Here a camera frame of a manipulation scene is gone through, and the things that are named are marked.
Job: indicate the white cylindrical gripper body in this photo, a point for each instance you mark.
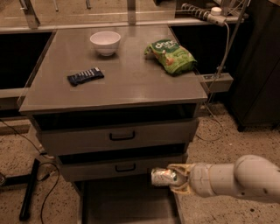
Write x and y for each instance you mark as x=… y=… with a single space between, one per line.
x=199 y=178

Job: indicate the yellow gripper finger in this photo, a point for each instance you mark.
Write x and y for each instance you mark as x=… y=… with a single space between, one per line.
x=182 y=170
x=182 y=190

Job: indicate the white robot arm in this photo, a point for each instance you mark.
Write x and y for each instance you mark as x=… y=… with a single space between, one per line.
x=250 y=177

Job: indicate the grey top drawer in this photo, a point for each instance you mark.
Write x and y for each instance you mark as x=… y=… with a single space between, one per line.
x=118 y=137

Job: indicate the grey drawer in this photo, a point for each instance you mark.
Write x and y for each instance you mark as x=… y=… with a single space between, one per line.
x=118 y=137
x=118 y=167
x=127 y=200

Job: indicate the grey bottom drawer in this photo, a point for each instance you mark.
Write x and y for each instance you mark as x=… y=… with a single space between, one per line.
x=127 y=200

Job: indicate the grey middle drawer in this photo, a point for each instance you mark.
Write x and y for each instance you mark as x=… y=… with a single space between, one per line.
x=118 y=167

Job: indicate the grey drawer cabinet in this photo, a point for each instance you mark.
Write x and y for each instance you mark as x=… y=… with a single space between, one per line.
x=134 y=90

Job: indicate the dark side cabinet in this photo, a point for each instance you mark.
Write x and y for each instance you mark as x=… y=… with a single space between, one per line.
x=254 y=98

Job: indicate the green chip bag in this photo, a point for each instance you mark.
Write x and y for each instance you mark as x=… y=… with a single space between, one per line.
x=174 y=58

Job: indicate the dark blue snack bar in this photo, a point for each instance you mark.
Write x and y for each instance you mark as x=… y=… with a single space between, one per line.
x=85 y=76

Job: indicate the white ceramic bowl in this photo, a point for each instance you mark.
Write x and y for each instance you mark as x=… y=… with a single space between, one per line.
x=105 y=43

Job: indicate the white power strip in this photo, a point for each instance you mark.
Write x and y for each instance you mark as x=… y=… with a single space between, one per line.
x=212 y=16

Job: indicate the black floor stand leg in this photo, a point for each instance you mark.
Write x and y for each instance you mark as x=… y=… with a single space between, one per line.
x=29 y=179

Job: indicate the grey cable box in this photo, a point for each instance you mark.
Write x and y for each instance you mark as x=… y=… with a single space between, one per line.
x=215 y=85

